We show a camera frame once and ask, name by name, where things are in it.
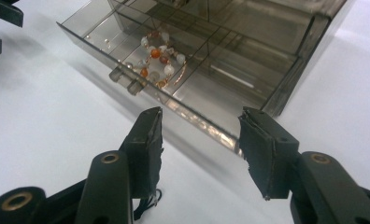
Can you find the small pearl earring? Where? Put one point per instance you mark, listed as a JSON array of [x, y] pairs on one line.
[[106, 40]]

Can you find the white table mat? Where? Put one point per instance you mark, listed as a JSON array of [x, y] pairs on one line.
[[49, 124]]

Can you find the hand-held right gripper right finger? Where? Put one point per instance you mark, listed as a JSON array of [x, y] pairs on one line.
[[273, 155]]

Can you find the smoky transparent jewelry drawer box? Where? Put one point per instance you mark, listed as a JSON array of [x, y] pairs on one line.
[[251, 46]]

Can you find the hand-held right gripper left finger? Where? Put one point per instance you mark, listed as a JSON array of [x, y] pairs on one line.
[[111, 186]]

